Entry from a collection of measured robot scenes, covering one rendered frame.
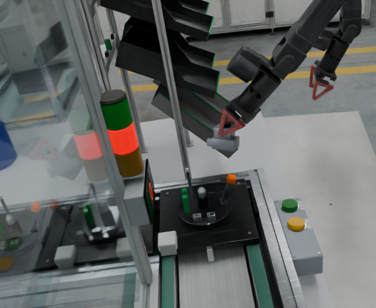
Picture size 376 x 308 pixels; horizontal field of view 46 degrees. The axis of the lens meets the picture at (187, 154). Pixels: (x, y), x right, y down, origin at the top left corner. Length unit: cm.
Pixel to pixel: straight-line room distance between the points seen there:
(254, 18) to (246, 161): 376
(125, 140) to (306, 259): 50
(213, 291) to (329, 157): 68
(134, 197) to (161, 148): 86
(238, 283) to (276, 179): 47
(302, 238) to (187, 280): 29
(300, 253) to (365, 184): 44
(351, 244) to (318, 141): 50
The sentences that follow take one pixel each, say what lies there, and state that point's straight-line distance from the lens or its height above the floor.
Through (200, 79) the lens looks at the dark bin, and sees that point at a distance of 129.
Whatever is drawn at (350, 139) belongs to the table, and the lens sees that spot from 163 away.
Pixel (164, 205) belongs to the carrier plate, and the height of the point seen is 97.
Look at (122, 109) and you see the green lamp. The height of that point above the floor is 140.
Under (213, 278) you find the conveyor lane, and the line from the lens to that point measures 108.
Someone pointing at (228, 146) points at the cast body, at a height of 110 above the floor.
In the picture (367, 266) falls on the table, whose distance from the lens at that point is 118.
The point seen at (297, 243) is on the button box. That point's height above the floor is 96.
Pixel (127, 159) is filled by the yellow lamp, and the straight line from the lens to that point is 81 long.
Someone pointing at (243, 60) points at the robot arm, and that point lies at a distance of 107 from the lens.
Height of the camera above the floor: 172
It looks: 33 degrees down
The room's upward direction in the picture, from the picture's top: 10 degrees counter-clockwise
